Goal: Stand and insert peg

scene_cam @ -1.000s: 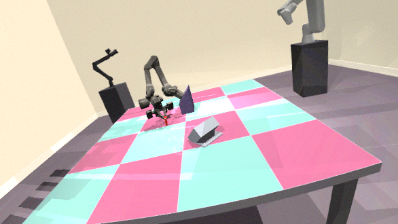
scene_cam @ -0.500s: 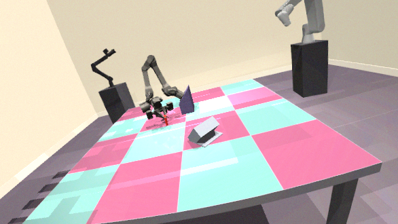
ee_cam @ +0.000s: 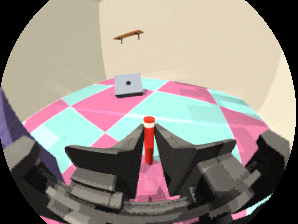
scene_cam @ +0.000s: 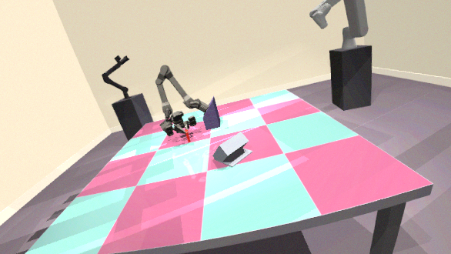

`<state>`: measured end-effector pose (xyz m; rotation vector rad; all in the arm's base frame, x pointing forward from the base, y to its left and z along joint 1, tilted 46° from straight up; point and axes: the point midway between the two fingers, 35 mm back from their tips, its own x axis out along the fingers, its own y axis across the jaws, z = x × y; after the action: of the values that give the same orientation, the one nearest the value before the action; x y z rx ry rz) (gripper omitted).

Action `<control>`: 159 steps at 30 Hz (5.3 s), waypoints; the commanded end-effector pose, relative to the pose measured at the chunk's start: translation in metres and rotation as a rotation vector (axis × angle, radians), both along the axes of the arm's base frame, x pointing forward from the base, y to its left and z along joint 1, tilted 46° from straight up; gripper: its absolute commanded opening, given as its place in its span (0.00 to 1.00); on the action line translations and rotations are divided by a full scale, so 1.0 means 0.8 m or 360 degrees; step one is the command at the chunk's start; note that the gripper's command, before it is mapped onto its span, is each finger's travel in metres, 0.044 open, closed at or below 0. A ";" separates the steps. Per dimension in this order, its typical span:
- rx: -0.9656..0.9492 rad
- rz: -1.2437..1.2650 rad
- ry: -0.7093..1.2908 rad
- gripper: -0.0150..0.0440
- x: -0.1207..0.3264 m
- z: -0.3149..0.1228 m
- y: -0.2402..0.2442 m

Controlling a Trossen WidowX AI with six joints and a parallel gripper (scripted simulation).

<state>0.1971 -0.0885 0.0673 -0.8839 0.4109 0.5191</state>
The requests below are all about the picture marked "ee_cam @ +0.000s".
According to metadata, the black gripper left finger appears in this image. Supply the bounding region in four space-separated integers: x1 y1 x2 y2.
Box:
64 124 145 200

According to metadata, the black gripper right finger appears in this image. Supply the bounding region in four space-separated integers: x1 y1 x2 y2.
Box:
154 124 237 197

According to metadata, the grey sloped panel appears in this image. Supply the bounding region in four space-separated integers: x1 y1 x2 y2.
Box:
114 73 144 97

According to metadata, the dark red peg with white band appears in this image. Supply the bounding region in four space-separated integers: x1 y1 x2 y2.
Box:
144 116 156 164

